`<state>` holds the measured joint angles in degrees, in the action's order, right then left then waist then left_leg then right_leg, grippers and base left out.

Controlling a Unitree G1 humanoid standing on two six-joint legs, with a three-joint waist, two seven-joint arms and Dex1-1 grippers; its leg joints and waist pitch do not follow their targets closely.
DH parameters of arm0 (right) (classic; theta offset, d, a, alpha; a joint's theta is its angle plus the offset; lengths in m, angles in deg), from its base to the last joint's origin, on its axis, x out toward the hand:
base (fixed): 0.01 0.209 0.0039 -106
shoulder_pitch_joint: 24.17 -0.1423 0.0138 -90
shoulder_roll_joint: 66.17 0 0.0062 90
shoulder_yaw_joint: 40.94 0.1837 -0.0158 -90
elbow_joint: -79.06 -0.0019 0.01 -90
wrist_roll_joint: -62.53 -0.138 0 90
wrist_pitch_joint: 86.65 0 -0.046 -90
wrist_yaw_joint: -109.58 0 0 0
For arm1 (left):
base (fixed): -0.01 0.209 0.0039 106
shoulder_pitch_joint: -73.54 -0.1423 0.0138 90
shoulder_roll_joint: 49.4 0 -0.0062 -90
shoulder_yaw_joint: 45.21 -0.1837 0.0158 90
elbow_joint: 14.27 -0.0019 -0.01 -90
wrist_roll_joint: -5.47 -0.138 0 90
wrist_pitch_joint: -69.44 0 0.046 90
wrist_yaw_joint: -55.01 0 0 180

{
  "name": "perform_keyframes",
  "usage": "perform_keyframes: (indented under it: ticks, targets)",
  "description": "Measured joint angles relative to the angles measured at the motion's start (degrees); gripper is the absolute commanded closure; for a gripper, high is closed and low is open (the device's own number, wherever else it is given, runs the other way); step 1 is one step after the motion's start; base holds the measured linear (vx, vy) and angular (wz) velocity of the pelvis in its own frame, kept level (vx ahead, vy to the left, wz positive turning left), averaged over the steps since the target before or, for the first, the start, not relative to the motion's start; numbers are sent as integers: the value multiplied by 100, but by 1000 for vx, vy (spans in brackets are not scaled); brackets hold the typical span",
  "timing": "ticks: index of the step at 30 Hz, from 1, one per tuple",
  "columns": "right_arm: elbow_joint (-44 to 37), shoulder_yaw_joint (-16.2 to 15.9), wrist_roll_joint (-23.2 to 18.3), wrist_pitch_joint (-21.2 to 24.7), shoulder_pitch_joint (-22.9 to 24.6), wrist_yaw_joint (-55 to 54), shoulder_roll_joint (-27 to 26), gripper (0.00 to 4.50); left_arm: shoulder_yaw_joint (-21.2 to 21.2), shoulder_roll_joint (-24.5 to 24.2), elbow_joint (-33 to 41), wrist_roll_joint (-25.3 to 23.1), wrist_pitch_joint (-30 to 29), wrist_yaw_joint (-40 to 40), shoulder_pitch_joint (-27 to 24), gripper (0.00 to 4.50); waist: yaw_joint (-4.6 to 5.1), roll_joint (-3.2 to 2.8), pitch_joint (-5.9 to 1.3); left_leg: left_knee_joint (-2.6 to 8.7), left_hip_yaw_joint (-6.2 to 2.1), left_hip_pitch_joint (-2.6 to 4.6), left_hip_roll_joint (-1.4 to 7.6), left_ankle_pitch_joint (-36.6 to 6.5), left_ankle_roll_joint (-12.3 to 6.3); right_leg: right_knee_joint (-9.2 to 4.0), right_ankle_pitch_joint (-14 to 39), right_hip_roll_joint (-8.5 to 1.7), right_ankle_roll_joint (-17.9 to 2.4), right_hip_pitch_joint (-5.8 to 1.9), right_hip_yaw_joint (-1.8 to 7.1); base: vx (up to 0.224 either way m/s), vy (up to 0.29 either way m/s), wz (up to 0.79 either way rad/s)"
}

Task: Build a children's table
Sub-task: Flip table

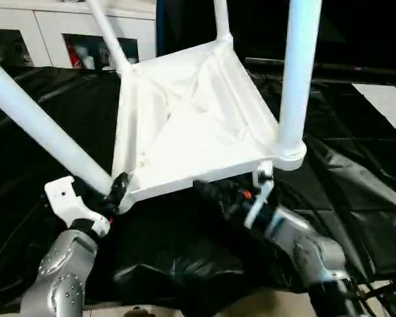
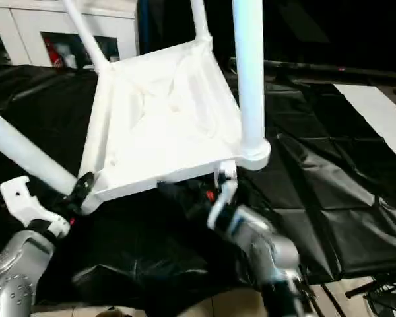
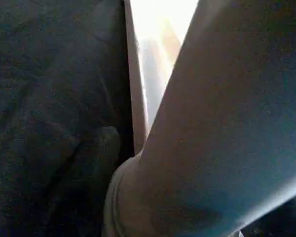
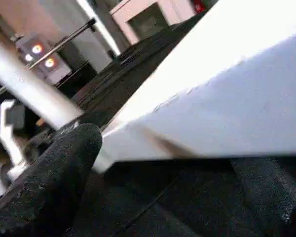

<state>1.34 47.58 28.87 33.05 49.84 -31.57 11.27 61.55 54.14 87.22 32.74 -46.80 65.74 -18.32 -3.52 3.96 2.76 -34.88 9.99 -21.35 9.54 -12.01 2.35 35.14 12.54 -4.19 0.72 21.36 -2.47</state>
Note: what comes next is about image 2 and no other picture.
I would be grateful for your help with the white bottle behind glass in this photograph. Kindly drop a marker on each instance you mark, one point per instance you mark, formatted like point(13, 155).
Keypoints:
point(70, 60)

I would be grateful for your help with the red packet behind glass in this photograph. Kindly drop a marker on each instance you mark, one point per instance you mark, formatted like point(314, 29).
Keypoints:
point(52, 54)

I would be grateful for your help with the long black bar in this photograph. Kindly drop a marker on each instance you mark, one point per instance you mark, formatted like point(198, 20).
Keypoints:
point(316, 67)

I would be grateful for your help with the flat white sheet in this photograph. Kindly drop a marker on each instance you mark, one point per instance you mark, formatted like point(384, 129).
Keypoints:
point(379, 109)

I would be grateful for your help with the dark robot foot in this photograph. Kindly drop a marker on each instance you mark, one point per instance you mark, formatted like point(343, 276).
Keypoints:
point(115, 312)

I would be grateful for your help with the dark blue upright post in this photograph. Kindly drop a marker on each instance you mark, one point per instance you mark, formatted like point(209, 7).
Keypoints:
point(146, 26)

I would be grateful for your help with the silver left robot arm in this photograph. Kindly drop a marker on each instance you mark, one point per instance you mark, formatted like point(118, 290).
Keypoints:
point(16, 274)

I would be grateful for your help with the white plastic table top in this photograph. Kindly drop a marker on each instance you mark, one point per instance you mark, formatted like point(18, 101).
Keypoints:
point(168, 115)

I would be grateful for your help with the black device white print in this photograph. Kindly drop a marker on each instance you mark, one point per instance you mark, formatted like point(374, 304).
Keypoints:
point(391, 308)

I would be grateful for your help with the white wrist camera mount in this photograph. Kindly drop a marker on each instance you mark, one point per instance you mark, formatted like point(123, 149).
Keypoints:
point(226, 195)
point(23, 204)

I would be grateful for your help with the white glass-door cabinet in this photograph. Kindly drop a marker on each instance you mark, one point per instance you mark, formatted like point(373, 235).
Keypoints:
point(19, 20)

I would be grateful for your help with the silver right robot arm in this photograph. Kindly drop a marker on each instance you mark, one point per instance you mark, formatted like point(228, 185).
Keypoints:
point(267, 247)

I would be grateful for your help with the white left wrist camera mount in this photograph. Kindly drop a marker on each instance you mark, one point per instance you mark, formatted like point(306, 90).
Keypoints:
point(23, 204)

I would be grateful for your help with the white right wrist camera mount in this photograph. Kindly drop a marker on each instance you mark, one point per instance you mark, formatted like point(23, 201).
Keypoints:
point(226, 195)

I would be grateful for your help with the black tripod leg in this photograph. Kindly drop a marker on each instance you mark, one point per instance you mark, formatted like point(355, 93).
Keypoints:
point(366, 288)

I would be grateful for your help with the black work mat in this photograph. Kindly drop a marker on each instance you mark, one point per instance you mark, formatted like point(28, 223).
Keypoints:
point(316, 181)

